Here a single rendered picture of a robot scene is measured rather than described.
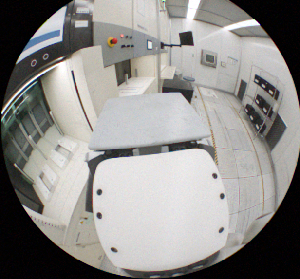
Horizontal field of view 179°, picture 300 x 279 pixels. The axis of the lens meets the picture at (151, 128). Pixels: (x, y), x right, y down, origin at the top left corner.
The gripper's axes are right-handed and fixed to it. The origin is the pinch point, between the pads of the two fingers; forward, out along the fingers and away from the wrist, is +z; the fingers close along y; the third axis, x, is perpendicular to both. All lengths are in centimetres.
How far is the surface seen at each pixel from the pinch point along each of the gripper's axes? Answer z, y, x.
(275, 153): -18, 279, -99
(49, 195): -9, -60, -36
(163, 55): 306, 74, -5
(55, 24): 19.8, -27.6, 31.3
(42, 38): 15.0, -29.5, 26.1
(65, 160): 17, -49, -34
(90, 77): 29.0, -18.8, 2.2
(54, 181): 1, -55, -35
